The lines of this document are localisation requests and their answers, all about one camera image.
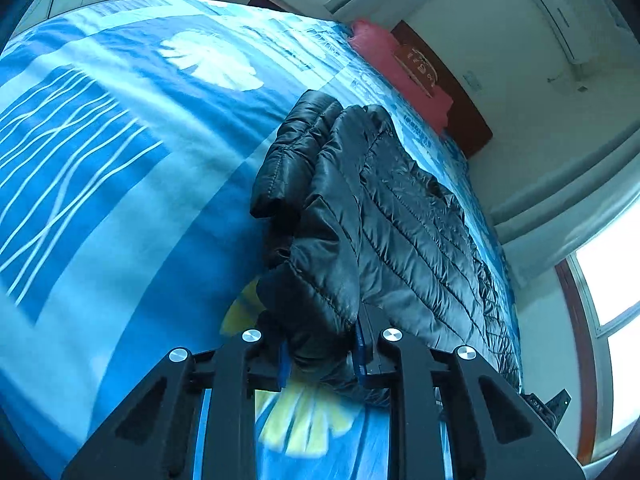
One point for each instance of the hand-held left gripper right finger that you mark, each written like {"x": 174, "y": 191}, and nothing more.
{"x": 358, "y": 355}

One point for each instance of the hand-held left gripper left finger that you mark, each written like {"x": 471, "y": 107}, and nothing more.
{"x": 284, "y": 367}

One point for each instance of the black quilted puffer jacket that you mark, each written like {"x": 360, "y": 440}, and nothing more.
{"x": 400, "y": 220}

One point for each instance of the wide wood-framed window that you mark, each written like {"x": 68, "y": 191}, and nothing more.
{"x": 615, "y": 320}

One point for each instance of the grey curtain at wide window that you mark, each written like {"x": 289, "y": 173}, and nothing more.
{"x": 575, "y": 200}

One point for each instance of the blue patterned bed sheet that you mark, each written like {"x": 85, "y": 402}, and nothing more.
{"x": 125, "y": 210}

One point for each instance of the dark wooden headboard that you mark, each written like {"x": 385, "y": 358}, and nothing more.
{"x": 470, "y": 125}

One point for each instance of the brown printed cushion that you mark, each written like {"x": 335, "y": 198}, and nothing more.
{"x": 417, "y": 67}

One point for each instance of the red pillow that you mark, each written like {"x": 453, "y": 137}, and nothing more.
{"x": 380, "y": 55}

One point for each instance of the wooden nightstand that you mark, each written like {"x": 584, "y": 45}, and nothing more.
{"x": 265, "y": 2}

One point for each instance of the white air conditioner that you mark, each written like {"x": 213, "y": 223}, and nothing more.
{"x": 555, "y": 10}

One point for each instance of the white wall socket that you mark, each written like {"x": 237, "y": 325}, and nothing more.
{"x": 471, "y": 81}

